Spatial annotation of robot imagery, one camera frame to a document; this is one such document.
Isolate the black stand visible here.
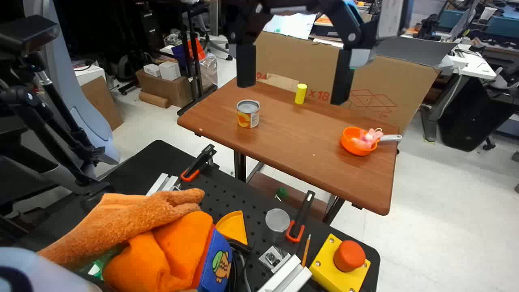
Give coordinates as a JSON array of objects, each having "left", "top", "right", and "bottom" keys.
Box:
[{"left": 177, "top": 0, "right": 218, "bottom": 117}]

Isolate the blue pouch with print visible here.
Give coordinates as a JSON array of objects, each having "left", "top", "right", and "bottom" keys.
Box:
[{"left": 197, "top": 228, "right": 233, "bottom": 292}]

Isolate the black clamp with orange grip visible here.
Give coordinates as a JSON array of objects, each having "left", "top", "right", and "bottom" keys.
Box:
[
  {"left": 180, "top": 144, "right": 218, "bottom": 183},
  {"left": 285, "top": 190, "right": 316, "bottom": 243}
]

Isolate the pink plush toy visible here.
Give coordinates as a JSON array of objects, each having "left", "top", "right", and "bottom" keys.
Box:
[{"left": 351, "top": 128, "right": 384, "bottom": 149}]

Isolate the orange fuzzy cloth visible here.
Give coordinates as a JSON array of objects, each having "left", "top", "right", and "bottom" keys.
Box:
[{"left": 38, "top": 188, "right": 206, "bottom": 268}]

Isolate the large cardboard box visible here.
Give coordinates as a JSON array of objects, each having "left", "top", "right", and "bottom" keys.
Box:
[{"left": 255, "top": 32, "right": 457, "bottom": 134}]

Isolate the white desk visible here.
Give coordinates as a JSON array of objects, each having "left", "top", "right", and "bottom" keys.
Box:
[{"left": 419, "top": 48, "right": 498, "bottom": 143}]

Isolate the brown paper roll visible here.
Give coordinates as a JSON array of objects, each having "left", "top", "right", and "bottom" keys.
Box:
[{"left": 138, "top": 91, "right": 172, "bottom": 109}]

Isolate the cardboard box on floor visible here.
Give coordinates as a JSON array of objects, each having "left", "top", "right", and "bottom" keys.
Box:
[{"left": 135, "top": 68, "right": 193, "bottom": 108}]

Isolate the orange pan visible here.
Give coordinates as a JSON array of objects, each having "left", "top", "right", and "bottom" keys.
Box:
[{"left": 341, "top": 127, "right": 403, "bottom": 157}]

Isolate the tin can with orange label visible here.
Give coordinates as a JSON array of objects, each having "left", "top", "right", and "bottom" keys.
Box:
[{"left": 237, "top": 99, "right": 260, "bottom": 129}]

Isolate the smooth orange cloth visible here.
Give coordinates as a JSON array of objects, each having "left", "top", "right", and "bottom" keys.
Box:
[{"left": 102, "top": 210, "right": 214, "bottom": 292}]

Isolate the small metal bracket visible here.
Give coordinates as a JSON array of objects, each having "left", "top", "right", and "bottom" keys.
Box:
[{"left": 258, "top": 245, "right": 292, "bottom": 273}]

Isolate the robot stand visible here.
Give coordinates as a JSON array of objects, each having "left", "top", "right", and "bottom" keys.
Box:
[{"left": 16, "top": 140, "right": 382, "bottom": 292}]

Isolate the camera on tripod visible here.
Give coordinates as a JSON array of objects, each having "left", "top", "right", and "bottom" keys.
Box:
[{"left": 0, "top": 15, "right": 119, "bottom": 244}]

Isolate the black cable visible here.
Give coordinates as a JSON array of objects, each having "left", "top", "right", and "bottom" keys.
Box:
[{"left": 226, "top": 239, "right": 253, "bottom": 292}]

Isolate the white aluminium rail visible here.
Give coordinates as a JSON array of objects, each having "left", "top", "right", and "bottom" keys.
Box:
[{"left": 257, "top": 253, "right": 313, "bottom": 292}]

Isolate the yellow wedge-shaped dish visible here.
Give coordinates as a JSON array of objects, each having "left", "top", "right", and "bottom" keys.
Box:
[{"left": 214, "top": 210, "right": 248, "bottom": 246}]

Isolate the silver aluminium rail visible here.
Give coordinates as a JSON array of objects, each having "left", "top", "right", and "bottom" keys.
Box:
[{"left": 146, "top": 173, "right": 182, "bottom": 196}]

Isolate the sheet of paper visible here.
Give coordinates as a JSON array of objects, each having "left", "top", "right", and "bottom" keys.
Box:
[{"left": 262, "top": 13, "right": 317, "bottom": 40}]

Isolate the pencil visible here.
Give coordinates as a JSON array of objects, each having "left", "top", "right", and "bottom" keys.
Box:
[{"left": 301, "top": 234, "right": 312, "bottom": 267}]

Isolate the cardboard box with white top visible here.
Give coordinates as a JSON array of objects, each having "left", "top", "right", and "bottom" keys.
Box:
[{"left": 74, "top": 65, "right": 124, "bottom": 131}]

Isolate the light grey machine housing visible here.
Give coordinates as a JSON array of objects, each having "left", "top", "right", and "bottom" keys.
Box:
[{"left": 24, "top": 0, "right": 121, "bottom": 165}]

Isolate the yellow box with red button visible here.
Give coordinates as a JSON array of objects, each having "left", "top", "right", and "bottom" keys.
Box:
[{"left": 309, "top": 233, "right": 371, "bottom": 292}]

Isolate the grey cylinder cup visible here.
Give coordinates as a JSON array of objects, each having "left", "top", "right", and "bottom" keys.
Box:
[{"left": 265, "top": 208, "right": 291, "bottom": 244}]

